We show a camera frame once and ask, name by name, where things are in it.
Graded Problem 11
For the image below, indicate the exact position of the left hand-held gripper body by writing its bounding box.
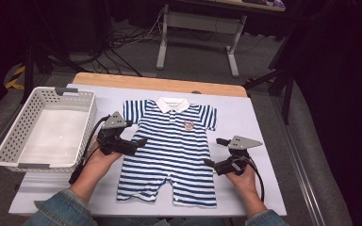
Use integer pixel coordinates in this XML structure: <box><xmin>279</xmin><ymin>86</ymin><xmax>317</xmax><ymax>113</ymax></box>
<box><xmin>96</xmin><ymin>110</ymin><xmax>139</xmax><ymax>156</ymax></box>

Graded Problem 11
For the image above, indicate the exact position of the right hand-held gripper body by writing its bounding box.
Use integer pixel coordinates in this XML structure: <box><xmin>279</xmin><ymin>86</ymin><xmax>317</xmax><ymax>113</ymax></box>
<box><xmin>215</xmin><ymin>135</ymin><xmax>264</xmax><ymax>177</ymax></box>

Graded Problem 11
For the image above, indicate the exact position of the blue white striped baby romper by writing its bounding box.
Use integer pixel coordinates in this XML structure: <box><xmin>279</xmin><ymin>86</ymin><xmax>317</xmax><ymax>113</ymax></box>
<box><xmin>116</xmin><ymin>96</ymin><xmax>219</xmax><ymax>209</ymax></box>

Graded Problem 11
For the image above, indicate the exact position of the white perforated plastic basket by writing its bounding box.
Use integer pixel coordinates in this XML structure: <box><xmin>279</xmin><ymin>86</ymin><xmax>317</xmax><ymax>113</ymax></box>
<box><xmin>0</xmin><ymin>86</ymin><xmax>98</xmax><ymax>173</ymax></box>

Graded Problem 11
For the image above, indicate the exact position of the person's left hand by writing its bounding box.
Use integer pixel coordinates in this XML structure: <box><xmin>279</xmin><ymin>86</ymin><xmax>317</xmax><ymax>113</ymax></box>
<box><xmin>74</xmin><ymin>145</ymin><xmax>124</xmax><ymax>189</ymax></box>

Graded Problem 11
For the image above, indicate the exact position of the person's right hand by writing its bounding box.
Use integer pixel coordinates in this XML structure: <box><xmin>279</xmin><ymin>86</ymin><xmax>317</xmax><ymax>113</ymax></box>
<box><xmin>224</xmin><ymin>163</ymin><xmax>259</xmax><ymax>193</ymax></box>

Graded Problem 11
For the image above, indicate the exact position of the white table board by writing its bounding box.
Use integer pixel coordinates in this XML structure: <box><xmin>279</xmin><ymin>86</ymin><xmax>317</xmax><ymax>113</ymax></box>
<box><xmin>8</xmin><ymin>83</ymin><xmax>288</xmax><ymax>218</ymax></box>

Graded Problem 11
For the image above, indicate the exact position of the black metal stand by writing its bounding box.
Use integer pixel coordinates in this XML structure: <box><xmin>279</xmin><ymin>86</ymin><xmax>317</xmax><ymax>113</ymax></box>
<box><xmin>243</xmin><ymin>24</ymin><xmax>297</xmax><ymax>126</ymax></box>

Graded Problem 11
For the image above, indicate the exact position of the grey-legged wooden desk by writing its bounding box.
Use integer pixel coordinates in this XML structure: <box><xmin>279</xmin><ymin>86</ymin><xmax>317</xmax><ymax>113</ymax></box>
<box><xmin>156</xmin><ymin>0</ymin><xmax>287</xmax><ymax>79</ymax></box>

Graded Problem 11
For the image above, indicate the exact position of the black tripod stand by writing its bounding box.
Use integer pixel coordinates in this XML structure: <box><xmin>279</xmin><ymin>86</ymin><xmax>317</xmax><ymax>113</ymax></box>
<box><xmin>20</xmin><ymin>40</ymin><xmax>87</xmax><ymax>105</ymax></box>

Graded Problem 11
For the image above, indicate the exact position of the yellow black hazard tape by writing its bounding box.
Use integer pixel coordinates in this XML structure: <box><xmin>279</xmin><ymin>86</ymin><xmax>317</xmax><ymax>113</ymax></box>
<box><xmin>5</xmin><ymin>64</ymin><xmax>26</xmax><ymax>91</ymax></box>

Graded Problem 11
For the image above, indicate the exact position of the colourful cloth on desk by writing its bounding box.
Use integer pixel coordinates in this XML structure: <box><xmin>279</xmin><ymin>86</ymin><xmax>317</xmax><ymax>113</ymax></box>
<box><xmin>243</xmin><ymin>0</ymin><xmax>287</xmax><ymax>9</ymax></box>

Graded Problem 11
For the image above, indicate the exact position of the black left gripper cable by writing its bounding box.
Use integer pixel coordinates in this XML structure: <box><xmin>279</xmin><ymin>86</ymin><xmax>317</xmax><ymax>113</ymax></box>
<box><xmin>68</xmin><ymin>114</ymin><xmax>111</xmax><ymax>186</ymax></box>

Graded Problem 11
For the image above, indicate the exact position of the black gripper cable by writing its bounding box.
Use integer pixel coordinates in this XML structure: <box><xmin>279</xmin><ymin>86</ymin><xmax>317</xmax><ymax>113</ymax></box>
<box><xmin>68</xmin><ymin>114</ymin><xmax>111</xmax><ymax>186</ymax></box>
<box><xmin>246</xmin><ymin>155</ymin><xmax>266</xmax><ymax>203</ymax></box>

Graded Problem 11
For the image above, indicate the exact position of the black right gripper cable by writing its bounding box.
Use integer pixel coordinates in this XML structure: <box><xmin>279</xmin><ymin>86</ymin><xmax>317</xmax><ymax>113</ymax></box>
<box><xmin>246</xmin><ymin>155</ymin><xmax>266</xmax><ymax>203</ymax></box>

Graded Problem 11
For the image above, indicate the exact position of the bundle of floor cables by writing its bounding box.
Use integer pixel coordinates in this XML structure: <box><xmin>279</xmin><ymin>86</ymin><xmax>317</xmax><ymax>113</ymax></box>
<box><xmin>84</xmin><ymin>6</ymin><xmax>171</xmax><ymax>78</ymax></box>

